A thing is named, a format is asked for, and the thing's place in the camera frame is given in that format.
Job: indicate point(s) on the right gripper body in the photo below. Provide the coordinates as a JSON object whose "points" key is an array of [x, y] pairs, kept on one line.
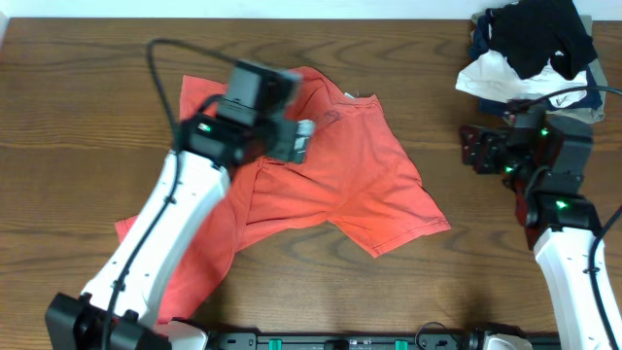
{"points": [[477, 149]]}

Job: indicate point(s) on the red t-shirt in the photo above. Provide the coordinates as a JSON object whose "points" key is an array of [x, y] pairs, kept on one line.
{"points": [[355, 175]]}

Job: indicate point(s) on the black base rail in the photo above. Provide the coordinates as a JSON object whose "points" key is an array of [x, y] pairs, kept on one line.
{"points": [[281, 341]]}

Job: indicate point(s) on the grey garment on pile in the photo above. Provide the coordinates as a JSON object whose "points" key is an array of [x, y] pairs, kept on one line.
{"points": [[583, 113]]}

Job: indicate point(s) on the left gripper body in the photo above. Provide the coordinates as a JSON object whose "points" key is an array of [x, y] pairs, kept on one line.
{"points": [[284, 143]]}

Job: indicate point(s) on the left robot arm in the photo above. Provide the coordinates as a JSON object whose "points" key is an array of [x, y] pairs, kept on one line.
{"points": [[119, 306]]}

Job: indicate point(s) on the white garment on pile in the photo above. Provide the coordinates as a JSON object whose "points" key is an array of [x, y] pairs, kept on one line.
{"points": [[491, 77]]}

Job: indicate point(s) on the black garment on pile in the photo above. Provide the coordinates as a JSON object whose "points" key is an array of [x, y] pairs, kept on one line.
{"points": [[534, 33]]}

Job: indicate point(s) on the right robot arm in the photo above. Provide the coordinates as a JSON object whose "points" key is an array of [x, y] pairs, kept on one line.
{"points": [[541, 158]]}

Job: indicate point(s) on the navy garment on pile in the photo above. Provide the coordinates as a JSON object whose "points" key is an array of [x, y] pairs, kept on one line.
{"points": [[491, 104]]}

